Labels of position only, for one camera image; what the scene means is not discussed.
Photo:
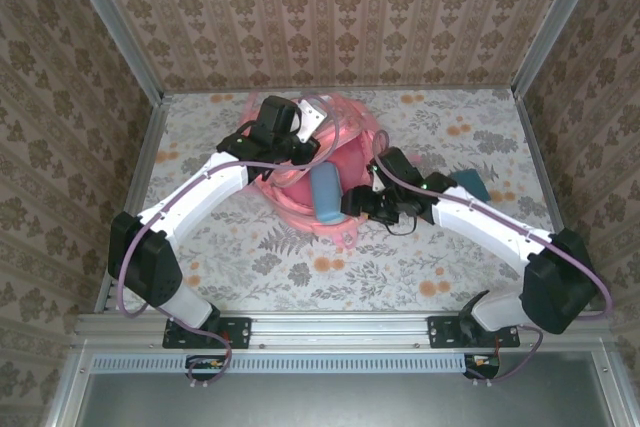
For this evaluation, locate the pink backpack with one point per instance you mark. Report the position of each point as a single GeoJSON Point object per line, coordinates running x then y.
{"type": "Point", "coordinates": [350, 162]}

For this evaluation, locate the light blue pencil case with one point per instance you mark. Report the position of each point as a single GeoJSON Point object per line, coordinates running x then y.
{"type": "Point", "coordinates": [325, 192]}

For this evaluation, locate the teal case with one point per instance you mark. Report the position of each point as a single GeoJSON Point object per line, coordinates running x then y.
{"type": "Point", "coordinates": [472, 184]}

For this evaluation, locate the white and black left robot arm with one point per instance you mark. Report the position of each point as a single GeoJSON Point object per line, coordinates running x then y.
{"type": "Point", "coordinates": [200, 192]}

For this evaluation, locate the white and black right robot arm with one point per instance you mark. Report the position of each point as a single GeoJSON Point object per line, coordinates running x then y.
{"type": "Point", "coordinates": [480, 219]}

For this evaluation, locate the floral tablecloth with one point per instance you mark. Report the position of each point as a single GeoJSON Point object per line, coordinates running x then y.
{"type": "Point", "coordinates": [380, 277]}

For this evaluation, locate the grey metal sheet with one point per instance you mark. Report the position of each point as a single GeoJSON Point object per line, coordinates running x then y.
{"type": "Point", "coordinates": [325, 402]}

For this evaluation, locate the aluminium front rail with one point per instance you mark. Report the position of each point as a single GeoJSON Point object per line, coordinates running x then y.
{"type": "Point", "coordinates": [340, 329]}

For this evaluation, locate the aluminium rail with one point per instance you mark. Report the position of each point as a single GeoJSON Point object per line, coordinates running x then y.
{"type": "Point", "coordinates": [340, 329]}
{"type": "Point", "coordinates": [152, 122]}
{"type": "Point", "coordinates": [535, 147]}

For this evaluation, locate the aluminium left side rail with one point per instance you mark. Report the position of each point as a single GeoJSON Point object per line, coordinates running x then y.
{"type": "Point", "coordinates": [152, 122]}

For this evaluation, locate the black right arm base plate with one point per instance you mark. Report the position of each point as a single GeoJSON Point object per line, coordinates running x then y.
{"type": "Point", "coordinates": [440, 332]}

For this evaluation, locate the aluminium right side rail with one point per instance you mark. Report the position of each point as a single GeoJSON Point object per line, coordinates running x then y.
{"type": "Point", "coordinates": [535, 147]}

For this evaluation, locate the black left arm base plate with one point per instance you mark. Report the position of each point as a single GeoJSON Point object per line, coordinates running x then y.
{"type": "Point", "coordinates": [240, 332]}

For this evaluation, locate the aluminium left corner post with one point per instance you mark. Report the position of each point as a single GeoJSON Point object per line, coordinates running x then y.
{"type": "Point", "coordinates": [114, 22]}

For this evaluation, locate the aluminium corner post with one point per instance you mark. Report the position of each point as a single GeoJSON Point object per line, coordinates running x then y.
{"type": "Point", "coordinates": [114, 22]}
{"type": "Point", "coordinates": [557, 22]}

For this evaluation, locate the aluminium right corner post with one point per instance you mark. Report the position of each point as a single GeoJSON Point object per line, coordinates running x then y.
{"type": "Point", "coordinates": [557, 22]}

